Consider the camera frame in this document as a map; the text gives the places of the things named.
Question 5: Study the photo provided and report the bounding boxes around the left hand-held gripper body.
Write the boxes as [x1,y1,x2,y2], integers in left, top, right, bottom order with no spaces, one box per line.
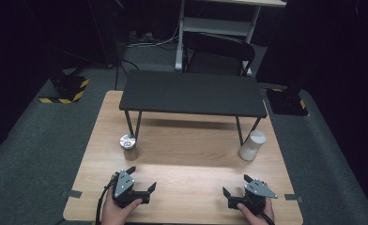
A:
[111,170,151,209]

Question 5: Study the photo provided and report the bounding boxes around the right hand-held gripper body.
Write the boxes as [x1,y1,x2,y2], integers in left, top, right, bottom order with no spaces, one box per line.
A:
[227,178,279,216]

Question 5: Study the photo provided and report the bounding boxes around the silver-lid brown spice jar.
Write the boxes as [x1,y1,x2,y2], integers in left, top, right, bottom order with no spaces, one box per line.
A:
[119,133,138,151]

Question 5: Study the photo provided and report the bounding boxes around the white-lid jar of white powder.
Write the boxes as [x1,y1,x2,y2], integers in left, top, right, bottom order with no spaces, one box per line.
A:
[238,129,268,162]

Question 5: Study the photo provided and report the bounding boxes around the black shelf with metal legs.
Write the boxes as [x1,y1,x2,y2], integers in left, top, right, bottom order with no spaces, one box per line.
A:
[118,69,268,148]

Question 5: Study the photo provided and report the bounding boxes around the person's right hand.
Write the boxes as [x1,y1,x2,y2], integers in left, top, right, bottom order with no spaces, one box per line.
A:
[237,182,276,225]

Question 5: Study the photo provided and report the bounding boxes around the person's left hand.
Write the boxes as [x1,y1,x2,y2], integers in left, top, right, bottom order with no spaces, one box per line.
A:
[100,176,144,225]

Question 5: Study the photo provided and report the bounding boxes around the grey tape strip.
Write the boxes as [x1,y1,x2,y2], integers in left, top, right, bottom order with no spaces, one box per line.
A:
[61,189,84,199]
[284,193,304,203]

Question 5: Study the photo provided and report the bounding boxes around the black stand base, yellow stripes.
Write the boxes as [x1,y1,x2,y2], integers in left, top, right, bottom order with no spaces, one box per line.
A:
[38,69,90,105]
[264,87,310,117]

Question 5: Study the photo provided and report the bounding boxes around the black chair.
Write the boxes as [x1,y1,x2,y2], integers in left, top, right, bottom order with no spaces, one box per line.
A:
[182,31,257,78]

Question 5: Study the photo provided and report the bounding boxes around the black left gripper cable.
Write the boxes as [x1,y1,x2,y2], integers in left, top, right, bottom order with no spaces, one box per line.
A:
[95,179,116,225]

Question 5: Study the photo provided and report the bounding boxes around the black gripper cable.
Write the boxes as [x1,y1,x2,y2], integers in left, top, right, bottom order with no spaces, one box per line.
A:
[260,211,276,225]
[95,179,116,225]

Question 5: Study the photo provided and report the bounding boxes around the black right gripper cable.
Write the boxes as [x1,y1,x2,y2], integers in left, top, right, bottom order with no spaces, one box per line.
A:
[260,211,276,225]

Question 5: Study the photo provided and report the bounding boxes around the black floor cable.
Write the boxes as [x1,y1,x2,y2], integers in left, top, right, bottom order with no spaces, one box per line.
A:
[114,58,140,92]

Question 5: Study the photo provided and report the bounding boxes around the white floor cable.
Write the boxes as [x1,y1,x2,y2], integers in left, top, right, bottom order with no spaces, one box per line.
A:
[125,20,182,50]

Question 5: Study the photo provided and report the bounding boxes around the white metal desk frame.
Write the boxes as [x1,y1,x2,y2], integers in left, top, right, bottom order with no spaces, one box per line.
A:
[174,0,288,77]

